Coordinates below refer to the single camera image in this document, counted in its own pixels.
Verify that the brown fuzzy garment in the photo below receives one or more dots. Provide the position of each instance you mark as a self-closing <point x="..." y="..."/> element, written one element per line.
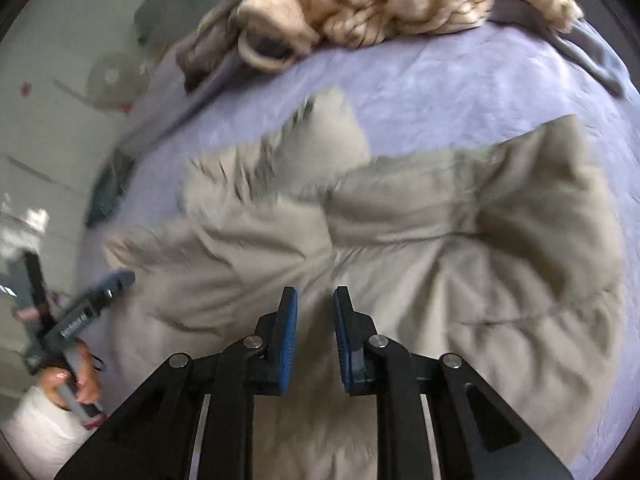
<point x="210" y="45"/>

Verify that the white round fan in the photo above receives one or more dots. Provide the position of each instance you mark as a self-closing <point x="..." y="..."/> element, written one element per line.
<point x="115" y="77"/>

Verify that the lilac bed cover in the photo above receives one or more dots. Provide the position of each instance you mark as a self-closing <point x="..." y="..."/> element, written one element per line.
<point x="450" y="90"/>

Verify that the person's left forearm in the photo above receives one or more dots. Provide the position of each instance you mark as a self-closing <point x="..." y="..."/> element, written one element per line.
<point x="40" y="435"/>

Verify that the cream striped garment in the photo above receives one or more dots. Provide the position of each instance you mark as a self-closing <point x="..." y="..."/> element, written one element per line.
<point x="380" y="5"/>

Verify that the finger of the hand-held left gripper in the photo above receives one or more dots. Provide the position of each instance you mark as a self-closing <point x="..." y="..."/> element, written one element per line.
<point x="117" y="281"/>

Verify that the grey padded headboard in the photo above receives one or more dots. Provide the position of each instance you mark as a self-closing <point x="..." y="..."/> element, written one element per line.
<point x="185" y="5"/>

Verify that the person's left hand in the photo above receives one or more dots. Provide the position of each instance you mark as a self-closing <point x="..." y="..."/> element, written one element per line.
<point x="85" y="375"/>

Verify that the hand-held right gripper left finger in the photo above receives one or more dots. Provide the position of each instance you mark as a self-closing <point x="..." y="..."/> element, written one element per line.
<point x="287" y="345"/>

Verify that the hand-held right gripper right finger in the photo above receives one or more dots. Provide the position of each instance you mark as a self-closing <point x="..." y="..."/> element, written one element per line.
<point x="342" y="345"/>

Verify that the beige puffer jacket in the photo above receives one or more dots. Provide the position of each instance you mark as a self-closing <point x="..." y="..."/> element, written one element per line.
<point x="400" y="260"/>

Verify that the dark blue jeans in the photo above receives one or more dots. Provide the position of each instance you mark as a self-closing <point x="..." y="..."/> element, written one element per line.
<point x="107" y="190"/>

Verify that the grey cloth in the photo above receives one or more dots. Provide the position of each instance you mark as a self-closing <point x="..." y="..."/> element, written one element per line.
<point x="595" y="60"/>

